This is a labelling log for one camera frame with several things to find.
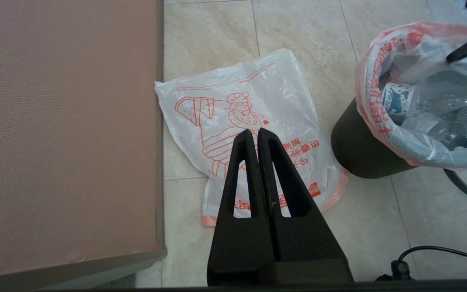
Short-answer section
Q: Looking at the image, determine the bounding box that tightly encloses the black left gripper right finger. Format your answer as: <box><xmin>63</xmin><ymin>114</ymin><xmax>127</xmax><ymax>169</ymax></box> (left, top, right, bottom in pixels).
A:
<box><xmin>257</xmin><ymin>128</ymin><xmax>353</xmax><ymax>284</ymax></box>

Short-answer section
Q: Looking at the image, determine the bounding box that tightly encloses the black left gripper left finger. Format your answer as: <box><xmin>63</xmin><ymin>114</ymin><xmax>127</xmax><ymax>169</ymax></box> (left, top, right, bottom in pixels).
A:
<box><xmin>207</xmin><ymin>129</ymin><xmax>275</xmax><ymax>286</ymax></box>

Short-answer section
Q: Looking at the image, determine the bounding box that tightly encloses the bottle-filled white orange trash bag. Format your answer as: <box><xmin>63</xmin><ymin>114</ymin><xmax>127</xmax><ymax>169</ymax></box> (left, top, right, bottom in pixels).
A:
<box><xmin>354</xmin><ymin>21</ymin><xmax>467</xmax><ymax>169</ymax></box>

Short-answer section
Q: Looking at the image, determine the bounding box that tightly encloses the black round trash bin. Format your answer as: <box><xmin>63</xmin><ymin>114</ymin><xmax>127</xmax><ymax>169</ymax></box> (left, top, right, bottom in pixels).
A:
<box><xmin>331</xmin><ymin>97</ymin><xmax>420</xmax><ymax>179</ymax></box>

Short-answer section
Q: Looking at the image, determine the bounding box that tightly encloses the fresh white red-printed bag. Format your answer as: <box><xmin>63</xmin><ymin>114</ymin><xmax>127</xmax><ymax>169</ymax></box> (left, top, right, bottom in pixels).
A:
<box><xmin>154</xmin><ymin>49</ymin><xmax>350</xmax><ymax>227</ymax></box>

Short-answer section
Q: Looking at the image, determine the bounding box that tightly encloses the crushed clear plastic bottle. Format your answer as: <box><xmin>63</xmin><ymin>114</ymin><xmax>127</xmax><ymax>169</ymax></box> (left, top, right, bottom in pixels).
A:
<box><xmin>418</xmin><ymin>97</ymin><xmax>467</xmax><ymax>140</ymax></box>

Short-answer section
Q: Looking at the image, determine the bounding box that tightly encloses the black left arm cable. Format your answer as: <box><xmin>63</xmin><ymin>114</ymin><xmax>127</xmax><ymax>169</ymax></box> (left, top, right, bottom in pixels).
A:
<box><xmin>375</xmin><ymin>246</ymin><xmax>467</xmax><ymax>282</ymax></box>

